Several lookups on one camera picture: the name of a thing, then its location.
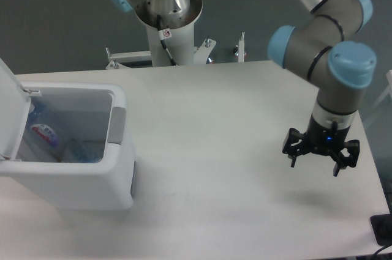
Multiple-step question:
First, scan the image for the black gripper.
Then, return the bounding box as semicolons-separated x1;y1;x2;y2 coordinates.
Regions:
282;116;360;177

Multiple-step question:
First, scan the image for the clear crushed plastic bottle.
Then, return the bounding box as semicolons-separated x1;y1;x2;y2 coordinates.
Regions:
25;101;102;163

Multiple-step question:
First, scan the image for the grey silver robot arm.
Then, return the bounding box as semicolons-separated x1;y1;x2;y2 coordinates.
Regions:
111;0;377;173

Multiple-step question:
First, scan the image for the white open trash can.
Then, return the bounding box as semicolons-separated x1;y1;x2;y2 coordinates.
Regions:
1;64;137;210

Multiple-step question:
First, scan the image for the black device at table edge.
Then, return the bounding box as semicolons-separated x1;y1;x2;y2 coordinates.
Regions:
370;214;391;246

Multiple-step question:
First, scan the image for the white frame at right edge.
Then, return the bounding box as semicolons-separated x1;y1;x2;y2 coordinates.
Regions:
363;70;391;129

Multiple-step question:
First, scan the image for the white bracket with bolts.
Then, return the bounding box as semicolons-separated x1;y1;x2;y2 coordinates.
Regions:
105;31;248;70

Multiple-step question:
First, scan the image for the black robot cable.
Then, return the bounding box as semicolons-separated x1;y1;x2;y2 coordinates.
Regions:
156;14;178;67

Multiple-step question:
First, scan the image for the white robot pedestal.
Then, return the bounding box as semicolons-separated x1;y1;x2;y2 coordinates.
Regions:
135;0;203;67

